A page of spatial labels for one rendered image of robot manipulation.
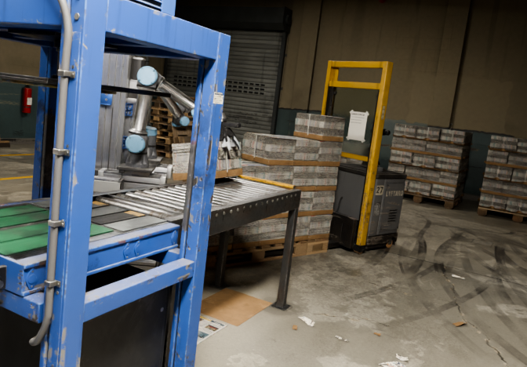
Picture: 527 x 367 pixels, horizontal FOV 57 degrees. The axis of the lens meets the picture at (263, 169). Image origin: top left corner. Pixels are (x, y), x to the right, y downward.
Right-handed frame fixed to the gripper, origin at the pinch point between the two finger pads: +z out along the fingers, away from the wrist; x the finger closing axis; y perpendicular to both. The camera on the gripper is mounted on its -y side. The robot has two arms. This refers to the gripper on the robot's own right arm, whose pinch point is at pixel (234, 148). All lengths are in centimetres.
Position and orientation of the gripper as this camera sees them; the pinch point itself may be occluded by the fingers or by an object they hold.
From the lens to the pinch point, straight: 302.8
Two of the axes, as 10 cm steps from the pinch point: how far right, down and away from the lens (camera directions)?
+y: -8.0, 3.8, 4.6
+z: 3.7, 9.2, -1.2
